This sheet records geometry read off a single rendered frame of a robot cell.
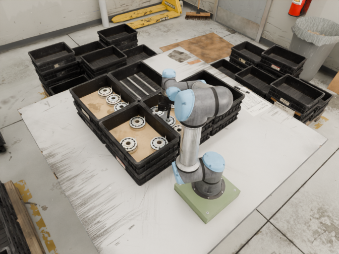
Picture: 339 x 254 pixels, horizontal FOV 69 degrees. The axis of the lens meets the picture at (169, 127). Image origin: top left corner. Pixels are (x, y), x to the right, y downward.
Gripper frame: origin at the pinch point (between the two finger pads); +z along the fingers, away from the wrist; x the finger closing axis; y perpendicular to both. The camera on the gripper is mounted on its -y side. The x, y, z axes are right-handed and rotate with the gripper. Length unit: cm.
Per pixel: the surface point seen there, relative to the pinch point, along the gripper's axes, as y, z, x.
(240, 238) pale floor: -65, 84, 37
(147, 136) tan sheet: 11.5, 3.1, 15.4
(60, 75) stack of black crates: 124, 48, -100
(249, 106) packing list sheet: -61, 11, -36
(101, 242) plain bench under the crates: 25, 19, 74
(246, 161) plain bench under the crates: -52, 14, 17
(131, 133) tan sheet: 21.5, 3.4, 14.1
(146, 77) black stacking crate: 22, 2, -45
